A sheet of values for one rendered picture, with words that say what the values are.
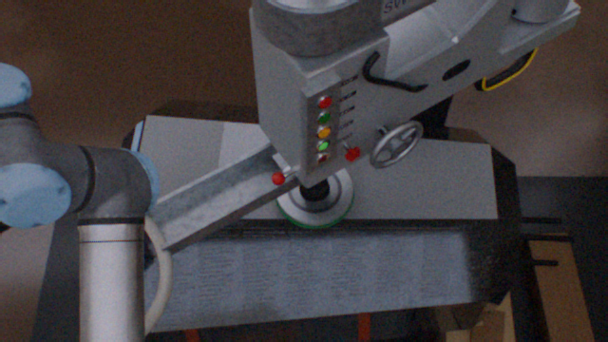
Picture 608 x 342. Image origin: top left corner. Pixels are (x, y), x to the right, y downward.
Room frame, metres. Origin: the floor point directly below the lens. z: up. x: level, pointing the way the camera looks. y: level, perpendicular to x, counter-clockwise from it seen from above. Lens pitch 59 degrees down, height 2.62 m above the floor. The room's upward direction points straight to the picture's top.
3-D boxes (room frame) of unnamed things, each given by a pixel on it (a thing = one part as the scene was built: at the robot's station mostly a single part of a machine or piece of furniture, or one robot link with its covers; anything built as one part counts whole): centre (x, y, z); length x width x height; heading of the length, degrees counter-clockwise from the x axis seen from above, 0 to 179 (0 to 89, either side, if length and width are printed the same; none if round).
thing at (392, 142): (0.93, -0.19, 1.24); 0.15 x 0.10 x 0.15; 123
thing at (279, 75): (1.01, -0.10, 1.36); 0.36 x 0.22 x 0.45; 123
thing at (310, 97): (0.84, -0.03, 1.42); 0.08 x 0.03 x 0.28; 123
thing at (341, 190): (0.97, -0.03, 0.92); 0.21 x 0.21 x 0.01
